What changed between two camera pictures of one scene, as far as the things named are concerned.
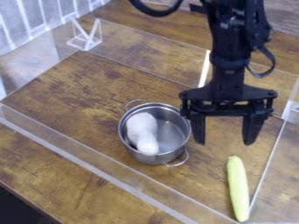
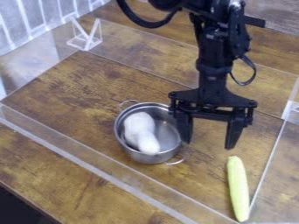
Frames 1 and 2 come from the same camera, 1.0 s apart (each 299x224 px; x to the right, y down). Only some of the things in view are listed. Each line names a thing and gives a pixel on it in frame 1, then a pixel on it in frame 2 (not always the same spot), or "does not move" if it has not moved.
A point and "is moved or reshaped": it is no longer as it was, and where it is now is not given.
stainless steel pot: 174,131 is moved or reshaped
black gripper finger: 198,125 -> 186,123
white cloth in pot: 142,129 does not move
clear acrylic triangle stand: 83,41 does not move
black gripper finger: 252,126 -> 236,125
